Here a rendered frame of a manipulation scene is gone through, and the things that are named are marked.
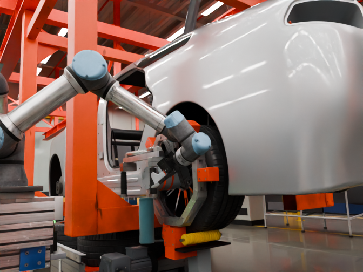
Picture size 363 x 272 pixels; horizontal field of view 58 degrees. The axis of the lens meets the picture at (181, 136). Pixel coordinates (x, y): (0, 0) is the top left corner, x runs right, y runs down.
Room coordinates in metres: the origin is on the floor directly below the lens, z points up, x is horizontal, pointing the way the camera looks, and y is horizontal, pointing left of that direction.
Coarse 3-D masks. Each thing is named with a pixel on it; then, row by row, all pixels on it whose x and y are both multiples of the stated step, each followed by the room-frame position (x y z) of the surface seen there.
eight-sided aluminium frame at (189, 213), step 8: (160, 136) 1.97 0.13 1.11; (200, 160) 1.72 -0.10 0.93; (192, 168) 1.72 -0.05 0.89; (192, 176) 1.72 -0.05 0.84; (200, 184) 1.74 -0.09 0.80; (200, 192) 1.70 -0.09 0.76; (192, 200) 1.74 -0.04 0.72; (200, 200) 1.72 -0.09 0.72; (160, 208) 2.07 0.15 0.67; (192, 208) 1.74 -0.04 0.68; (160, 216) 1.99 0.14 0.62; (168, 216) 2.02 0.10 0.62; (184, 216) 1.80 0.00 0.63; (192, 216) 1.81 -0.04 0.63; (168, 224) 1.93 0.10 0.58; (176, 224) 1.86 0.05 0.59; (184, 224) 1.82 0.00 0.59
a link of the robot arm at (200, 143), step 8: (192, 136) 1.17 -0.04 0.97; (200, 136) 1.17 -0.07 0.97; (184, 144) 1.19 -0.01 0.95; (192, 144) 1.16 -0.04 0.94; (200, 144) 1.15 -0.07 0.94; (208, 144) 1.17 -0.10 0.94; (184, 152) 1.21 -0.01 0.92; (192, 152) 1.18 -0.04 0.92; (200, 152) 1.17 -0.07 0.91; (192, 160) 1.23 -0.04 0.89
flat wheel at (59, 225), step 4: (56, 224) 3.07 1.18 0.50; (60, 224) 3.05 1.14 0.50; (64, 224) 3.03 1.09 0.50; (56, 228) 3.04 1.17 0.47; (60, 228) 3.00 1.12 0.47; (60, 232) 3.00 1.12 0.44; (60, 236) 3.00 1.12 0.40; (64, 236) 2.98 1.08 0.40; (68, 236) 2.97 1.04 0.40; (60, 240) 3.01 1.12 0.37; (64, 240) 2.99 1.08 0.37; (68, 240) 2.98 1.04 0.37; (72, 240) 2.97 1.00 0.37; (76, 240) 2.97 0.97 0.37; (64, 244) 2.98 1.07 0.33; (68, 244) 2.97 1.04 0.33; (72, 244) 2.97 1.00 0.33; (76, 244) 2.97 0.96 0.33; (72, 248) 2.97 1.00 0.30; (76, 248) 2.97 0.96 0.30
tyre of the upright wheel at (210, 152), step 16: (208, 128) 1.86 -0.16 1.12; (208, 160) 1.74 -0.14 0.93; (224, 160) 1.74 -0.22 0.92; (224, 176) 1.73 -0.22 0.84; (208, 192) 1.75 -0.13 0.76; (224, 192) 1.74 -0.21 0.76; (208, 208) 1.76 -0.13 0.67; (224, 208) 1.80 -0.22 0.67; (240, 208) 1.87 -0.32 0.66; (192, 224) 1.88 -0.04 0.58; (208, 224) 1.82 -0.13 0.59; (224, 224) 1.91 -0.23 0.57
